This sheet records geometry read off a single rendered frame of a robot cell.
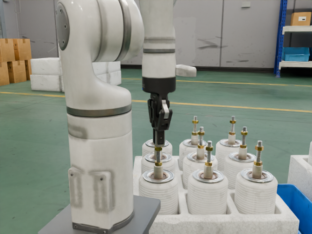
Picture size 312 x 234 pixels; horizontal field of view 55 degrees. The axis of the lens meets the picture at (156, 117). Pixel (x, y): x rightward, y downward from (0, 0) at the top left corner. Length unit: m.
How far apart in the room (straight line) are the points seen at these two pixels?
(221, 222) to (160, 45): 0.41
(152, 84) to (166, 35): 0.10
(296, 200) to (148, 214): 0.65
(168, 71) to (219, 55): 5.29
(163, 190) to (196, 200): 0.09
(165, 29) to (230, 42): 5.28
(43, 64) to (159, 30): 3.16
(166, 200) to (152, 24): 0.39
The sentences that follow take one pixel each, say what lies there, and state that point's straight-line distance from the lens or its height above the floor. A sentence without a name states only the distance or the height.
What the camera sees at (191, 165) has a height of 0.24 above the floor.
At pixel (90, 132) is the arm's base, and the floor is 0.45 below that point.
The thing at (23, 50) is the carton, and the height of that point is 0.43.
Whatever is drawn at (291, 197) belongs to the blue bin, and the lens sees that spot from 1.09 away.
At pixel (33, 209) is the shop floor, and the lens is 1.16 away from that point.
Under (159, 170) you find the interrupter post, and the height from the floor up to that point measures 0.27.
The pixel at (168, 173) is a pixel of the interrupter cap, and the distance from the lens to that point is 0.74.
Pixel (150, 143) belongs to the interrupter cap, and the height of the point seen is 0.25.
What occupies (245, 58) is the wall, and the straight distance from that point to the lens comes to 5.88.
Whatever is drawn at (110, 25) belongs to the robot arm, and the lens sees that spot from 0.38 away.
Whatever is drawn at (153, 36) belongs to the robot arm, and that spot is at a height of 0.58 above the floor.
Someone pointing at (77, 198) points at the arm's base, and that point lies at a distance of 0.45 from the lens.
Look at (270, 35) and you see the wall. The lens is 5.89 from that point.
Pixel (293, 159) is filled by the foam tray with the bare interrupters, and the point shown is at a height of 0.17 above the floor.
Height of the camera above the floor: 0.57
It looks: 14 degrees down
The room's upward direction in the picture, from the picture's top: straight up
